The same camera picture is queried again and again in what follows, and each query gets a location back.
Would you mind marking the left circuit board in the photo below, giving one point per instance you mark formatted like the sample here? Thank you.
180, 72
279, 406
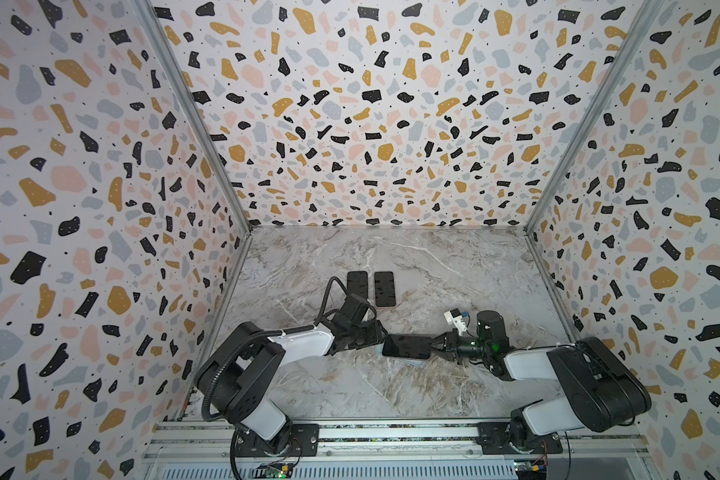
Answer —
273, 471

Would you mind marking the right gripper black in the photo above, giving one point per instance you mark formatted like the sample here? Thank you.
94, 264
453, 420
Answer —
451, 344

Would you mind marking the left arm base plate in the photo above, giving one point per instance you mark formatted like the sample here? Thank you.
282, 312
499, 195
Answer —
293, 440

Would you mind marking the light blue phone case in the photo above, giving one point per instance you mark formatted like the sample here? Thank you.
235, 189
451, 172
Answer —
378, 349

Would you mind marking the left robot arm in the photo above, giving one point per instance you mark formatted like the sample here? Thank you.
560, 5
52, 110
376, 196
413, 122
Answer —
235, 379

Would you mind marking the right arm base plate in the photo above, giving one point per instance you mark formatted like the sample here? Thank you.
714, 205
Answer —
504, 438

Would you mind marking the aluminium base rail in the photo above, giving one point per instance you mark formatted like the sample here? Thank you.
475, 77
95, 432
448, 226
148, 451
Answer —
393, 449

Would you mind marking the circuit board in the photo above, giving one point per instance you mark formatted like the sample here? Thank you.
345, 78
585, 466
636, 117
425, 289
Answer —
273, 471
530, 470

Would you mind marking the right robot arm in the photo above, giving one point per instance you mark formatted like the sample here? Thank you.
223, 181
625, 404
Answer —
598, 390

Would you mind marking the right circuit board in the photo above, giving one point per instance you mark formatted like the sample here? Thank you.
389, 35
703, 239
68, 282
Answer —
530, 470

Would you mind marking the black phone case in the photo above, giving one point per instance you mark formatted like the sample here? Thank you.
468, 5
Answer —
357, 287

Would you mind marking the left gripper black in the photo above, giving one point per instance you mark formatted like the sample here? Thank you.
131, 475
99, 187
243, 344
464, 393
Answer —
373, 326

